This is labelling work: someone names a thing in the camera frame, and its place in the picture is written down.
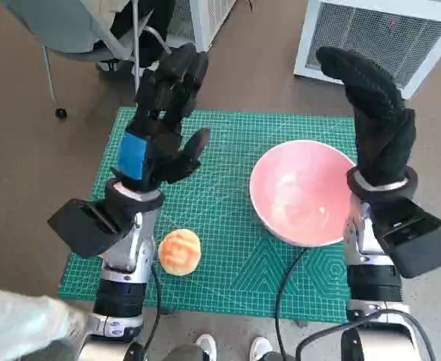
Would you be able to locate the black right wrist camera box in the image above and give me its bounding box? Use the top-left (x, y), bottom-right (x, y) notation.
top-left (370, 199), bottom-right (441, 279)

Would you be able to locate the green cutting mat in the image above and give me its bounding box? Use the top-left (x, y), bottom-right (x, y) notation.
top-left (57, 107), bottom-right (359, 323)

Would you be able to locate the small white mesh cabinet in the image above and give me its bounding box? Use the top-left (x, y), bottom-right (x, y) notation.
top-left (167, 0), bottom-right (239, 52)

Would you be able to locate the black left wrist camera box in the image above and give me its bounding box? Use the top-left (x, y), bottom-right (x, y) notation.
top-left (47, 198), bottom-right (138, 259)

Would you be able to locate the pink bowl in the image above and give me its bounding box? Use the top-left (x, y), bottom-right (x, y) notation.
top-left (249, 139), bottom-right (358, 248)

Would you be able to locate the large white mesh cabinet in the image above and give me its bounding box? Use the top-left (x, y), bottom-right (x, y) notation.
top-left (293, 0), bottom-right (441, 101)

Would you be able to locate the person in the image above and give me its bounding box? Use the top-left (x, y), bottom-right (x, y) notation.
top-left (92, 0), bottom-right (176, 72)
top-left (0, 286), bottom-right (90, 361)

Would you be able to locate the grey chair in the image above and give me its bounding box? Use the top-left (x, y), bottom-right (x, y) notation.
top-left (2, 0), bottom-right (176, 120)

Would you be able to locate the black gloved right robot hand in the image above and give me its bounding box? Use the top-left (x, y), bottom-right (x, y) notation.
top-left (315, 46), bottom-right (417, 187)

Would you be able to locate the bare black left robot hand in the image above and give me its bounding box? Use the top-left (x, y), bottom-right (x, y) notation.
top-left (109, 41), bottom-right (211, 193)

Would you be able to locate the white shoe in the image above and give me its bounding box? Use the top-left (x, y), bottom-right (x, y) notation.
top-left (195, 333), bottom-right (217, 361)
top-left (250, 336), bottom-right (270, 361)

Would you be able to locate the round bread bun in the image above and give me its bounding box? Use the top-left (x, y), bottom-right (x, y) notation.
top-left (157, 228), bottom-right (202, 277)

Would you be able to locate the black cable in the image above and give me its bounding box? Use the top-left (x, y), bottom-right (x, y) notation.
top-left (275, 246), bottom-right (310, 361)
top-left (294, 307), bottom-right (436, 361)
top-left (128, 259), bottom-right (163, 361)

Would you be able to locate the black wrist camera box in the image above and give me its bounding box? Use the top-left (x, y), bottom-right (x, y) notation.
top-left (47, 198), bottom-right (138, 259)
top-left (370, 199), bottom-right (441, 279)

